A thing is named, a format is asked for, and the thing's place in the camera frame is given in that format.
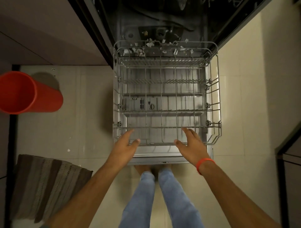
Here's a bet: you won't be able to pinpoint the wire dish rack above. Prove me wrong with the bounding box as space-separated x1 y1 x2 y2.
113 40 222 147

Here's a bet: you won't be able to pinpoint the person's right forearm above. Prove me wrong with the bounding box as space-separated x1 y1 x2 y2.
198 161 280 228

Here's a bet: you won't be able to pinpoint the person's left hand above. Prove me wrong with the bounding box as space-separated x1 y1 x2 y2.
108 128 141 166

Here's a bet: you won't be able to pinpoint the person's right hand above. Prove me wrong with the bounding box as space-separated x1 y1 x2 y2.
174 127 210 165

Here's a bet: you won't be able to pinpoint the person's left forearm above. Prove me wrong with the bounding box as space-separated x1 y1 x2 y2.
47 159 129 228

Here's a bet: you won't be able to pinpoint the orange thread wristband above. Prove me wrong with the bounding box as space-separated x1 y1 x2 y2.
196 158 216 175

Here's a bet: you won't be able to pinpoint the red plastic bucket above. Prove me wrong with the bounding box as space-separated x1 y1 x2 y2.
0 71 64 115

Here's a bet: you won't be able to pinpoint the white paper scraps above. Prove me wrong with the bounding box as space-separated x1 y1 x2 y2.
122 37 196 57

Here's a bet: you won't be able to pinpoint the silver dishwasher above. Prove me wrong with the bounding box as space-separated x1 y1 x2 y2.
68 0 271 166

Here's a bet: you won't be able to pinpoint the striped brown floor mat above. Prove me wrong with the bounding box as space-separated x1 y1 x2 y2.
10 154 93 224

